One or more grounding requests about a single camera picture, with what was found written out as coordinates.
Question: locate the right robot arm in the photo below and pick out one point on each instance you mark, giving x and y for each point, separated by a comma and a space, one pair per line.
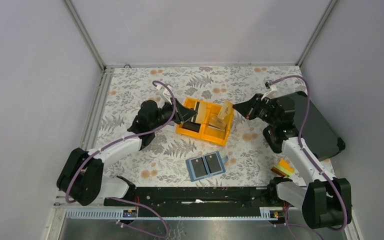
296, 129

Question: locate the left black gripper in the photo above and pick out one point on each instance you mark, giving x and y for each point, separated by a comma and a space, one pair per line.
183, 114

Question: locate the black card pocket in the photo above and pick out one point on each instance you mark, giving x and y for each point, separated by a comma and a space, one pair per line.
199, 168
213, 163

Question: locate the yellow card storage bin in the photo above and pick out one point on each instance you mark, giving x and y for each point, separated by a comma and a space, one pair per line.
206, 125

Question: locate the black hard case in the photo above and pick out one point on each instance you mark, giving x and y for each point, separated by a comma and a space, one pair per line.
319, 135

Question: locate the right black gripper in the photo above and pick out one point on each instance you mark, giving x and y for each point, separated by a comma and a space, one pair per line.
246, 108

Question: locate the blue card holder wallet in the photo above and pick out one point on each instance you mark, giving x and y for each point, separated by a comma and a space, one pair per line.
222, 161

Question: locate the small yellow green block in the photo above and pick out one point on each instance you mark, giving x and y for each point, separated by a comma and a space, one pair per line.
283, 169

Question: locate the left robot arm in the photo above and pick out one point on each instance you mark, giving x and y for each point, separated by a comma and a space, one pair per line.
82, 177

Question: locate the gold credit card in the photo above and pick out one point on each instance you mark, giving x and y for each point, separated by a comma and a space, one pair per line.
225, 111

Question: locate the slotted aluminium cable rail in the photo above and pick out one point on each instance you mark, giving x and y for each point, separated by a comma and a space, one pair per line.
102, 214

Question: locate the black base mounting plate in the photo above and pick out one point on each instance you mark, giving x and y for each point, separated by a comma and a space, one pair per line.
203, 202

